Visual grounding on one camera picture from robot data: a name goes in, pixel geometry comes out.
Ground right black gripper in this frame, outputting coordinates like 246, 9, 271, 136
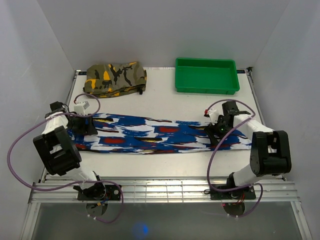
204, 116, 235, 147

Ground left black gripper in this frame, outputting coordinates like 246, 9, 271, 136
65, 113, 98, 135

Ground blue white red patterned trousers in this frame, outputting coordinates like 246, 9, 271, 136
67, 112, 252, 155

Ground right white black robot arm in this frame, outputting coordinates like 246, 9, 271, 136
204, 99, 292, 199

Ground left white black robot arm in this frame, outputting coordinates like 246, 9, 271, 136
33, 101, 107, 200

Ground folded camouflage trousers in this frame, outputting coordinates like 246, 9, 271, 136
83, 61, 147, 98

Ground green plastic tray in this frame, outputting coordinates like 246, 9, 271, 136
174, 57, 240, 95

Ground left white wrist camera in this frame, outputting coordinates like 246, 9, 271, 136
73, 101, 90, 116

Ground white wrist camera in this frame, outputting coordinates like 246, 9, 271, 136
204, 108, 221, 125
73, 101, 90, 116

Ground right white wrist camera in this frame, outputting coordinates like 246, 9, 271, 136
204, 108, 221, 125

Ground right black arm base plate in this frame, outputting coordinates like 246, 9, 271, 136
206, 187, 256, 201

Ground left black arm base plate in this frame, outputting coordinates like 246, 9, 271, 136
76, 184, 121, 202

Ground aluminium table edge rail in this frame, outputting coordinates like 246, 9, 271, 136
29, 178, 300, 204

